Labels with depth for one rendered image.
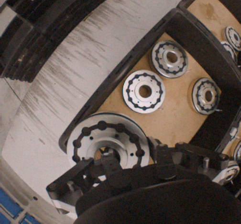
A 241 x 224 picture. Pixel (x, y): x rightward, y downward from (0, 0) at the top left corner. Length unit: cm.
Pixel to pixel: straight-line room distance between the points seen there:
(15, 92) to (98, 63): 136
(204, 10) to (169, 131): 46
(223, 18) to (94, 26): 54
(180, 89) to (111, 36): 32
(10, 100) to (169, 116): 169
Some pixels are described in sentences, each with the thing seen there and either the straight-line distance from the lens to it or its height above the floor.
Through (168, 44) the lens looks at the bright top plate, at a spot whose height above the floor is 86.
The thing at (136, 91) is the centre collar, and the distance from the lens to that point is 28.
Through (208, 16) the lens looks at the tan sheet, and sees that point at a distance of 56.
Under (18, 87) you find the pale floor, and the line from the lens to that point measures 165.
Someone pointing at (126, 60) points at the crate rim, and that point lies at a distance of 23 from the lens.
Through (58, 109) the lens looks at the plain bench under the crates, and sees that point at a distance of 50.
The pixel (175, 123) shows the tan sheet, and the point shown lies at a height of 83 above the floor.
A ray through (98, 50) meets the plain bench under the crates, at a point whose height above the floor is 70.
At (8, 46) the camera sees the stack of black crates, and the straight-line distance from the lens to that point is 116.
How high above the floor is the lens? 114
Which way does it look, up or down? 88 degrees down
